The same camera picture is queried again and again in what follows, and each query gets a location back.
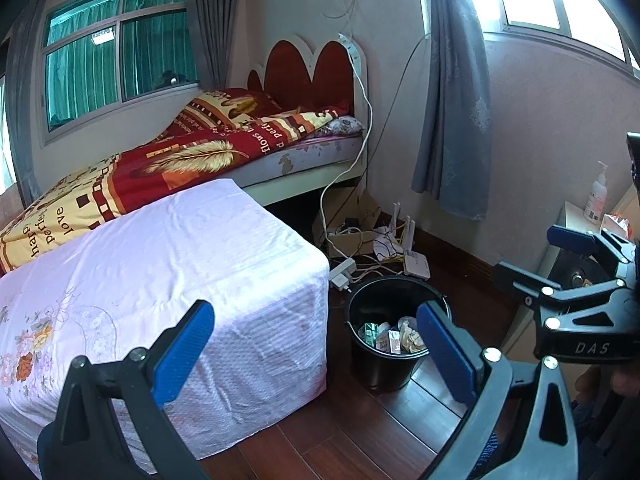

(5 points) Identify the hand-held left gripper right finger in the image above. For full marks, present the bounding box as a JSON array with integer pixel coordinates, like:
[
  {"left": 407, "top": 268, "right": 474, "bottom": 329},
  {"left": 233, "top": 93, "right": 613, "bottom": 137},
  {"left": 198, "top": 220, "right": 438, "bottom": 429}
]
[{"left": 416, "top": 301, "right": 581, "bottom": 480}]

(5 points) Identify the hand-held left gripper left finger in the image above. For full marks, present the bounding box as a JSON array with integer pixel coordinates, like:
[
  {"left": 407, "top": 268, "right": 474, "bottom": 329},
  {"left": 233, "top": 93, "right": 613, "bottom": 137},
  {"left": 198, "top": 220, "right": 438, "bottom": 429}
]
[{"left": 37, "top": 300, "right": 216, "bottom": 480}]

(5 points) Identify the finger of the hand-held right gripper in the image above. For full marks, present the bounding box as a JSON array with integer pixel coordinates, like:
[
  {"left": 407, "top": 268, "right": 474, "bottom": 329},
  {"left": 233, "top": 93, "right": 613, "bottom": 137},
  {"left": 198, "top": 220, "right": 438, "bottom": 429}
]
[
  {"left": 546, "top": 225, "right": 640, "bottom": 286},
  {"left": 492, "top": 260, "right": 628, "bottom": 328}
]

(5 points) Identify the beige paper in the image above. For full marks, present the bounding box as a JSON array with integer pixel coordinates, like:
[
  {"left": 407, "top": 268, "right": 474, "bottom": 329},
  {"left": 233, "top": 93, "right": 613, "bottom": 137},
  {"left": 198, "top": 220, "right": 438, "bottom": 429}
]
[{"left": 397, "top": 322, "right": 426, "bottom": 352}]

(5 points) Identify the black bucket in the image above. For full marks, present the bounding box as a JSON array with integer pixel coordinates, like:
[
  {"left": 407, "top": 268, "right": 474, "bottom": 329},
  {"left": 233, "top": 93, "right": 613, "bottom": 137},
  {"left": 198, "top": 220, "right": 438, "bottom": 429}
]
[{"left": 346, "top": 277, "right": 452, "bottom": 392}]

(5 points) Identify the person's right hand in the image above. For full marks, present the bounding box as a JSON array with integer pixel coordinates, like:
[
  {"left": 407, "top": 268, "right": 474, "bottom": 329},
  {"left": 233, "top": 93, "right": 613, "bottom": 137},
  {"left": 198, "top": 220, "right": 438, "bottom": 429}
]
[{"left": 574, "top": 364, "right": 640, "bottom": 406}]

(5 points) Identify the white nightstand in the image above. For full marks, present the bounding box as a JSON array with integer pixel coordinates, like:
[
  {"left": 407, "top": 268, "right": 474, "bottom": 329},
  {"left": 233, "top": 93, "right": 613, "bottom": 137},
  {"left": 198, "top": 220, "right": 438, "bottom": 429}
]
[{"left": 500, "top": 185, "right": 640, "bottom": 356}]

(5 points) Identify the black round disc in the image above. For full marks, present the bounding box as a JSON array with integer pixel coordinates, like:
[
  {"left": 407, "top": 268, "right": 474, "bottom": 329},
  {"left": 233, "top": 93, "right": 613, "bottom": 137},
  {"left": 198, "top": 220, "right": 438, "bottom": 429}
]
[{"left": 557, "top": 254, "right": 621, "bottom": 288}]

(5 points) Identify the white lotion bottle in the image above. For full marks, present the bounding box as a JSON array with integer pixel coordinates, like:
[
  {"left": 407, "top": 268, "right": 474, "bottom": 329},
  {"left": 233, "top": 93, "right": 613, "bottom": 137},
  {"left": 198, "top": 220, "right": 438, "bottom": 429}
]
[{"left": 584, "top": 161, "right": 608, "bottom": 225}]

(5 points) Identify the orange white tissue packet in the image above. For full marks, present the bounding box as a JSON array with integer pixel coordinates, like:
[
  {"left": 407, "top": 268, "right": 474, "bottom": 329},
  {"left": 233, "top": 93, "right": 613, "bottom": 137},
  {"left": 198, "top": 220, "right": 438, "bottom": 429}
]
[{"left": 600, "top": 212, "right": 635, "bottom": 238}]

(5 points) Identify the person's leg in jeans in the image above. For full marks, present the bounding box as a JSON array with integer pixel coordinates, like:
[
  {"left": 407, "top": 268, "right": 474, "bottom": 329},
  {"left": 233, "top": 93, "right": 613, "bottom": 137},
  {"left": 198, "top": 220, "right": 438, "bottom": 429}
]
[{"left": 572, "top": 400, "right": 640, "bottom": 480}]

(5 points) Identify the white router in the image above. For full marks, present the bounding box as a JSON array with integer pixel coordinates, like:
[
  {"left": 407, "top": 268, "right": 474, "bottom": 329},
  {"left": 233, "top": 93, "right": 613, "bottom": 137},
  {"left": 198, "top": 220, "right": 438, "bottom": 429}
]
[{"left": 385, "top": 202, "right": 432, "bottom": 281}]

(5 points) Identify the pink floral cloth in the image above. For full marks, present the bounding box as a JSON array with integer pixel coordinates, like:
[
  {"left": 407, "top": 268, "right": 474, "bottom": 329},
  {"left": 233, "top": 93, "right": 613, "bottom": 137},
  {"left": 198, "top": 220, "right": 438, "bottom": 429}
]
[{"left": 0, "top": 178, "right": 331, "bottom": 478}]

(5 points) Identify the white power adapter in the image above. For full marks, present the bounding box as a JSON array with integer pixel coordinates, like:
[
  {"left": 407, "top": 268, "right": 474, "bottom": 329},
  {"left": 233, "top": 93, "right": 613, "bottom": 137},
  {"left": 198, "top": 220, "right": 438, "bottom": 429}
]
[{"left": 328, "top": 257, "right": 357, "bottom": 292}]

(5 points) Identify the cardboard box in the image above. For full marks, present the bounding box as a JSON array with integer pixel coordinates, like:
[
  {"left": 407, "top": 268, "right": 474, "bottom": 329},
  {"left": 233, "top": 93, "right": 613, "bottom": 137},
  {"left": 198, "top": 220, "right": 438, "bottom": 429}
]
[{"left": 327, "top": 190, "right": 396, "bottom": 261}]

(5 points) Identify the grey curtain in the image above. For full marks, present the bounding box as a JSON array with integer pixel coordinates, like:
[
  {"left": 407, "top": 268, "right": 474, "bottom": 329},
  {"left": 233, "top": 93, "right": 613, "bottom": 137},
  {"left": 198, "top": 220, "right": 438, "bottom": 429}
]
[
  {"left": 411, "top": 0, "right": 491, "bottom": 221},
  {"left": 185, "top": 0, "right": 231, "bottom": 88},
  {"left": 2, "top": 25, "right": 43, "bottom": 206}
]

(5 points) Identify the red yellow printed blanket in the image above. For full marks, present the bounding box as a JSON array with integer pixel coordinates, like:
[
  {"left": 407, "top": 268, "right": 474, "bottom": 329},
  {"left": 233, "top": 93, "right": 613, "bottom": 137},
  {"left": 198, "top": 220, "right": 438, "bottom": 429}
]
[{"left": 0, "top": 87, "right": 351, "bottom": 273}]

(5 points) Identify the floral pillow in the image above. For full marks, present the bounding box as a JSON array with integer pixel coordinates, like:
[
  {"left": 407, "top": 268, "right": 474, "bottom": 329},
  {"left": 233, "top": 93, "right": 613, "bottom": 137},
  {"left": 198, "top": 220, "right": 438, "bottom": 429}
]
[{"left": 315, "top": 115, "right": 363, "bottom": 137}]

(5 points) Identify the small bright window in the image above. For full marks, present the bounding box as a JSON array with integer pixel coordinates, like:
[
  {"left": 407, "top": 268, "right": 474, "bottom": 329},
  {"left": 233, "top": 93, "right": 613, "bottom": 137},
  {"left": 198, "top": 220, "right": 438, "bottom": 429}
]
[{"left": 0, "top": 75, "right": 16, "bottom": 191}]

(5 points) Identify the white power strip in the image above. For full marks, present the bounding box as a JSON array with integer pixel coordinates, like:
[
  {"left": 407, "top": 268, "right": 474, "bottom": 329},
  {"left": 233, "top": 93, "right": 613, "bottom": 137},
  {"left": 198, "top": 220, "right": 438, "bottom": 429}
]
[{"left": 337, "top": 32, "right": 361, "bottom": 61}]

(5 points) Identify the white bed with red headboard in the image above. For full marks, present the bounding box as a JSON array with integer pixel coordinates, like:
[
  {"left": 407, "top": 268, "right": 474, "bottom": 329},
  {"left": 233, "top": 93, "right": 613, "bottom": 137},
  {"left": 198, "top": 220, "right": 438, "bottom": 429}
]
[{"left": 0, "top": 35, "right": 371, "bottom": 276}]

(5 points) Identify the large window with green curtain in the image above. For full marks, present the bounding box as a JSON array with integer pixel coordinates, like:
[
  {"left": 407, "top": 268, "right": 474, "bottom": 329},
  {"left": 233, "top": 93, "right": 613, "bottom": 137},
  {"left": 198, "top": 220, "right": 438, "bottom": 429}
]
[{"left": 37, "top": 0, "right": 201, "bottom": 146}]

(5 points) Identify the thick white cable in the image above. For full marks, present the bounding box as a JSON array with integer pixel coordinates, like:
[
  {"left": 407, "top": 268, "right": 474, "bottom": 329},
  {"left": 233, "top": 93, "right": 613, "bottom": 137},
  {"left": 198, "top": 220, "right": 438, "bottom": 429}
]
[{"left": 320, "top": 35, "right": 374, "bottom": 261}]

